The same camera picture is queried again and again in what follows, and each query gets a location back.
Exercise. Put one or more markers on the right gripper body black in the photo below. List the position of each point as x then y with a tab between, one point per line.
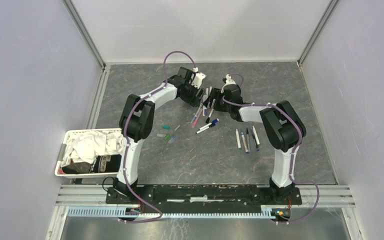
220	105

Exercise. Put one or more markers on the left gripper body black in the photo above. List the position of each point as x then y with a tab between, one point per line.
191	93

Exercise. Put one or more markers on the blue capped white pen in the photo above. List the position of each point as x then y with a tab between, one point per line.
214	121

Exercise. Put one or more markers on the teal capped white pen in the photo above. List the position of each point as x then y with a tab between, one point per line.
238	140

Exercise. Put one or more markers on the houndstooth patterned pen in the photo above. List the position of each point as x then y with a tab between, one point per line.
248	140

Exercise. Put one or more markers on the green capped white pen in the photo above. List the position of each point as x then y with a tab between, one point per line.
257	139

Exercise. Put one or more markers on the blue transparent pen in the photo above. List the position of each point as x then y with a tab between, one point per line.
245	143

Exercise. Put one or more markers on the purple transparent pen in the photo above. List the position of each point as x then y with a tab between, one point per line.
255	139

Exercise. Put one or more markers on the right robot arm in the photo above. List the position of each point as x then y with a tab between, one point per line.
284	130

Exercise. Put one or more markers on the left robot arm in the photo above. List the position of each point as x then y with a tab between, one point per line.
136	121

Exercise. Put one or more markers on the black capped pen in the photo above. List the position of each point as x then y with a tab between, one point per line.
208	126

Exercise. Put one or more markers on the white cloth in basket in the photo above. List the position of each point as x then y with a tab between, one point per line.
83	146

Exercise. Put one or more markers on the white plastic basket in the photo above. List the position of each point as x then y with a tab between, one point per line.
104	166

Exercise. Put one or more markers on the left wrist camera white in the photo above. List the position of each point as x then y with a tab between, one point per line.
198	78

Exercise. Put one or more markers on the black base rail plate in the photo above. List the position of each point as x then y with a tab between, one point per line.
199	198

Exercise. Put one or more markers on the white slotted cable duct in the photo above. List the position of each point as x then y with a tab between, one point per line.
131	213

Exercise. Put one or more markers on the aluminium frame rail right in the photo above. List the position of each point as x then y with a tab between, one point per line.
332	4

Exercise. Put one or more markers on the aluminium frame rail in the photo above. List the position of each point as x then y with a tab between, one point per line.
332	4
70	6

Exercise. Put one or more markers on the aluminium frame rail left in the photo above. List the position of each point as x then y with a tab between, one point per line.
70	6

